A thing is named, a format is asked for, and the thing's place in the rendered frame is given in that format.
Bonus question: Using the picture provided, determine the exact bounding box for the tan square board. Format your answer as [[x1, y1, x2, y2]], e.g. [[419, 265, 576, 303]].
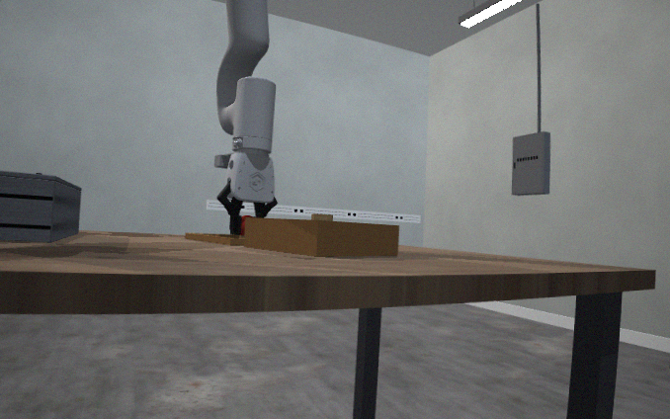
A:
[[244, 213, 399, 257]]

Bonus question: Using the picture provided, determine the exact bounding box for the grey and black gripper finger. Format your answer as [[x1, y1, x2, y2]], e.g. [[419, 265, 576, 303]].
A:
[[253, 196, 278, 218], [217, 181, 243, 235]]

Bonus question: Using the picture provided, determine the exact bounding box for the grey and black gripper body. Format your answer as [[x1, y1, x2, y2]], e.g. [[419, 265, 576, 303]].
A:
[[225, 151, 275, 204]]

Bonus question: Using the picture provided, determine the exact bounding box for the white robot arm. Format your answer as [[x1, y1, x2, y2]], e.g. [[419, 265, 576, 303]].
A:
[[216, 0, 276, 154]]

